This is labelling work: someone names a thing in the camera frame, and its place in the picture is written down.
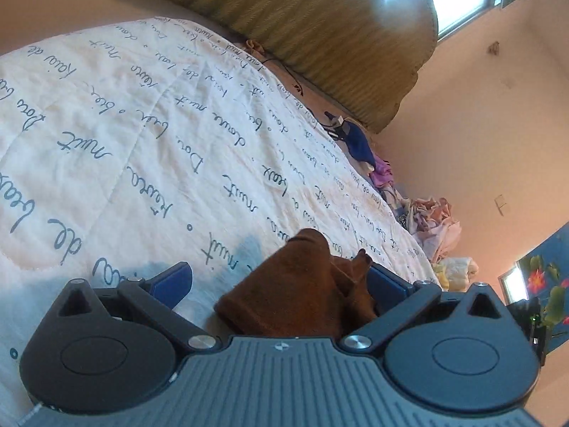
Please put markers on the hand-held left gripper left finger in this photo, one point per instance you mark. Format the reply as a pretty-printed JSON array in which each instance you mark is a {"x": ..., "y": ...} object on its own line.
[{"x": 172, "y": 278}]

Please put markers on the brown fleece garment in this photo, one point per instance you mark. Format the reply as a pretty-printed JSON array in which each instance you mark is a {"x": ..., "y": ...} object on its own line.
[{"x": 306, "y": 289}]

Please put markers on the yellow and white clothes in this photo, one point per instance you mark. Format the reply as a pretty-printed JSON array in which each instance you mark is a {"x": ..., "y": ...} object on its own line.
[{"x": 458, "y": 270}]

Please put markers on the dark blue cloth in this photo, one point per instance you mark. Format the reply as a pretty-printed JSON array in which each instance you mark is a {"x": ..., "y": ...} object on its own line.
[{"x": 361, "y": 142}]

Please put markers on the white script-printed blanket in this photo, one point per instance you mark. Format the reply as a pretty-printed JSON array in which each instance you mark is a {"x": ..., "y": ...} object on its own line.
[{"x": 133, "y": 151}]

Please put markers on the pile of pastel clothes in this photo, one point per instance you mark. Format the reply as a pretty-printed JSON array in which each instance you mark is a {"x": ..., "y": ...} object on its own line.
[{"x": 429, "y": 222}]

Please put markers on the black and white charger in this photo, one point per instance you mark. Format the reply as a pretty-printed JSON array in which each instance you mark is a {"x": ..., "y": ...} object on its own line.
[{"x": 335, "y": 125}]

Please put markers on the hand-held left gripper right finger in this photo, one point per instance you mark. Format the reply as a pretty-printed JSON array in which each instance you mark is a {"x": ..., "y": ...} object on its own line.
[{"x": 386, "y": 283}]

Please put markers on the olive green ribbed pillow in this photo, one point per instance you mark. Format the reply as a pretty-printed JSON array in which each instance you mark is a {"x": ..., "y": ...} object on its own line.
[{"x": 320, "y": 40}]

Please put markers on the blue floral wall poster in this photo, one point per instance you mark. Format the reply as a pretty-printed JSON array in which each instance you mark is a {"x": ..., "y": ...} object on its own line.
[{"x": 544, "y": 275}]

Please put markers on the small wall hook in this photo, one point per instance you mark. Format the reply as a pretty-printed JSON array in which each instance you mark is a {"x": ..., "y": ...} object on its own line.
[{"x": 494, "y": 48}]

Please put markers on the small orange cloth scrap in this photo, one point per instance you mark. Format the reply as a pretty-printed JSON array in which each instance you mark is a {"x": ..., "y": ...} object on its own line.
[{"x": 256, "y": 46}]

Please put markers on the wall socket plate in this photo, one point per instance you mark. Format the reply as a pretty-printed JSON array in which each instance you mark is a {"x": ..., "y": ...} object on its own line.
[{"x": 501, "y": 203}]

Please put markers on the purple cloth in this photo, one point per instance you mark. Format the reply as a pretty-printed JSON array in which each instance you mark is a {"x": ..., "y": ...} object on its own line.
[{"x": 381, "y": 172}]

